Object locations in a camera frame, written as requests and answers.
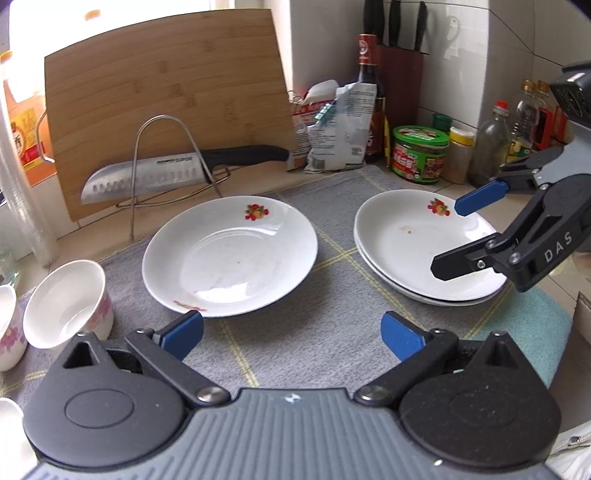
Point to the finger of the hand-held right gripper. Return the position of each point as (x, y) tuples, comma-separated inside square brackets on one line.
[(480, 196), (461, 263)]

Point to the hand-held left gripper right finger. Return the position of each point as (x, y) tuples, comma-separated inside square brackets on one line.
[(400, 336)]

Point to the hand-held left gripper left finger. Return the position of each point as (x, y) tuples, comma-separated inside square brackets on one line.
[(184, 334)]

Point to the white plate with brown stain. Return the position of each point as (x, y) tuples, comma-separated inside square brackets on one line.
[(443, 302)]

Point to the white plate with fruit print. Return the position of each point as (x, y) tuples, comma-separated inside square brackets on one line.
[(231, 263), (401, 249)]

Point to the white bowl with pink flowers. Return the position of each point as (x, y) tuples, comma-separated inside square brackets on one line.
[(64, 304), (9, 332), (9, 429)]

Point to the spice jar with yellow lid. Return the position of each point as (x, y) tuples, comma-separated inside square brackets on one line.
[(459, 157)]

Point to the glass bottle with red cap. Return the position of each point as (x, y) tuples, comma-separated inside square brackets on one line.
[(489, 147)]

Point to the sauce jar with green lid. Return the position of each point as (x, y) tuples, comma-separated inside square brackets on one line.
[(420, 159)]

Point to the grey and teal checked towel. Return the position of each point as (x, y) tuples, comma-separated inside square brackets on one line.
[(323, 332)]

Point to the bottle with yellow label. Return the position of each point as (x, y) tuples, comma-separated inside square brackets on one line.
[(524, 129)]

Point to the small jar with green cap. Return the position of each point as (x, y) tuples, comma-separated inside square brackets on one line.
[(441, 121)]

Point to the red seasoning carton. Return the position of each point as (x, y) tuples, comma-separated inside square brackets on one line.
[(559, 124)]

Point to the dark red knife block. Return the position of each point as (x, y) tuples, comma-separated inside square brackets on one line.
[(401, 92)]

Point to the white and green bag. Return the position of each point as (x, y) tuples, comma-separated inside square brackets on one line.
[(341, 129)]

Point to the dark soy sauce bottle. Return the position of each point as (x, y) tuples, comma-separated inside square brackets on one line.
[(368, 64)]

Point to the red and white bag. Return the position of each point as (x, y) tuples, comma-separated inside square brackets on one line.
[(304, 124)]

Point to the tall plastic wrap roll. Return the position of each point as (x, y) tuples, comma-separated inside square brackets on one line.
[(23, 207)]

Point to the white cloth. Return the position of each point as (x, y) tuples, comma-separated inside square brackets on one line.
[(572, 452)]

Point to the bamboo cutting board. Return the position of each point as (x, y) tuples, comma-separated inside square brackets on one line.
[(161, 87)]

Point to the large orange oil bottle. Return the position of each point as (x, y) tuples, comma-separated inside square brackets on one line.
[(27, 134)]

